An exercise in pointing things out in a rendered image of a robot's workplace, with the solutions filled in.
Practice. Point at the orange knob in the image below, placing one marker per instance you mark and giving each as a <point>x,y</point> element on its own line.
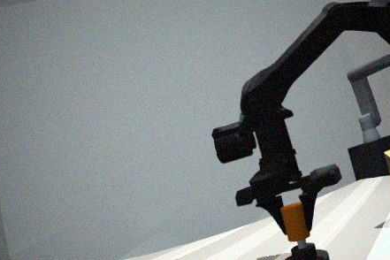
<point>294,222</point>

